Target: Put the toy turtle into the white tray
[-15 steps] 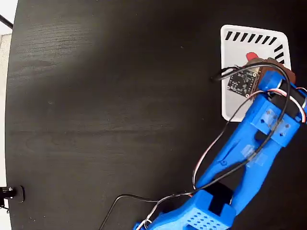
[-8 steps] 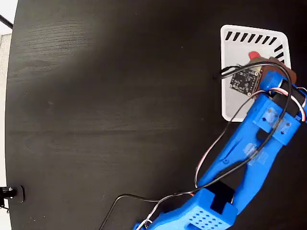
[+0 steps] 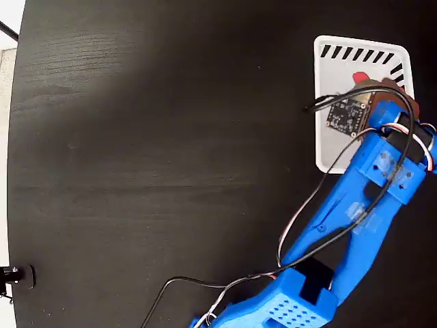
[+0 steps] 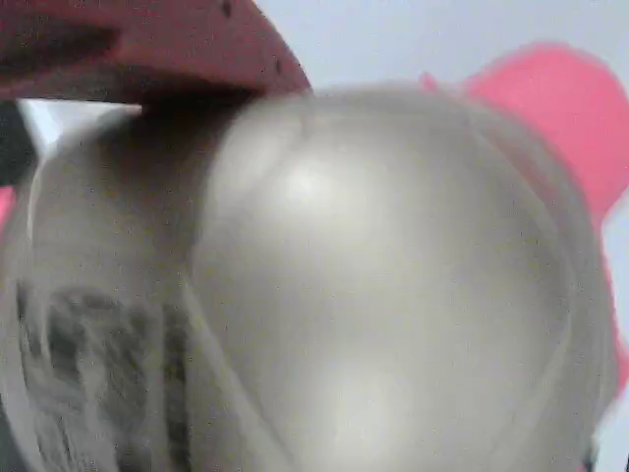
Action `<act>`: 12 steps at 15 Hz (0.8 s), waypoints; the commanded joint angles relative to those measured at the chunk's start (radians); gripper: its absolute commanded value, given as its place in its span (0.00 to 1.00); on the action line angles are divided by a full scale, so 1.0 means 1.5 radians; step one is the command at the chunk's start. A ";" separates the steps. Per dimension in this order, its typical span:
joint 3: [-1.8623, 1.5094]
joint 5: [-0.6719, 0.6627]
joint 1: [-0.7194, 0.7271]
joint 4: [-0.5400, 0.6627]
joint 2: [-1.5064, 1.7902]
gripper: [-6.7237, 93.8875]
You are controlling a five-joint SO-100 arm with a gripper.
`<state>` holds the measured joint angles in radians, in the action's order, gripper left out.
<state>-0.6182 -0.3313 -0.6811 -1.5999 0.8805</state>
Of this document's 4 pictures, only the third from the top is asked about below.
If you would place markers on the brown gripper with motor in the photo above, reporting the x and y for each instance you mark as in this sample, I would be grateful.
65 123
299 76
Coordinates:
390 85

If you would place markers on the gold shell red turtle toy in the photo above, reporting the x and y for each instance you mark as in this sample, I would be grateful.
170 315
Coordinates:
362 78

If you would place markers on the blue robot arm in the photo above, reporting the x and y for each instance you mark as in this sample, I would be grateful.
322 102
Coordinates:
362 198

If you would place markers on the white plastic basket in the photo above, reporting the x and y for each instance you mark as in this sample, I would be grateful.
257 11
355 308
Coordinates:
329 75

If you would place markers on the black pole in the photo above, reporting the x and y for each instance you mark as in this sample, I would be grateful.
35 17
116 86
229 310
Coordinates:
8 31

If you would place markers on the black table clamp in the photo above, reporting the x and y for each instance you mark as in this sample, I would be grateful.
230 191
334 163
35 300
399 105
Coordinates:
20 275

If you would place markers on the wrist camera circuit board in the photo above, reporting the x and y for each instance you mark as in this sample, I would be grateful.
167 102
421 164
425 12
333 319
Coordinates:
346 114

